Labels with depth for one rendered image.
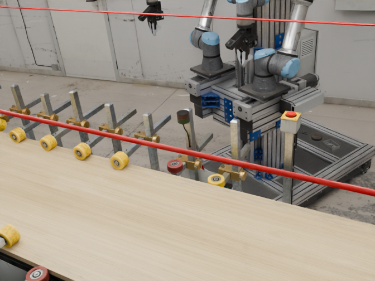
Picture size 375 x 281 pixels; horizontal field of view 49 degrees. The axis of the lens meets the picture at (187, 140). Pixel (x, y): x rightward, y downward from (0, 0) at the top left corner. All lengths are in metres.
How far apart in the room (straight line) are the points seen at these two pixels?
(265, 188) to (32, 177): 1.62
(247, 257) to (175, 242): 0.29
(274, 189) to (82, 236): 1.60
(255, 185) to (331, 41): 1.99
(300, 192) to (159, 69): 2.85
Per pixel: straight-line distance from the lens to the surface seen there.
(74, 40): 5.83
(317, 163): 3.32
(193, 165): 2.15
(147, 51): 5.22
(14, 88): 2.81
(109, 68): 5.65
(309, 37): 2.85
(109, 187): 2.01
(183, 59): 5.02
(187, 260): 1.59
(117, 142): 2.40
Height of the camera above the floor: 2.06
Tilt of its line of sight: 31 degrees down
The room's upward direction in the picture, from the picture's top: 6 degrees counter-clockwise
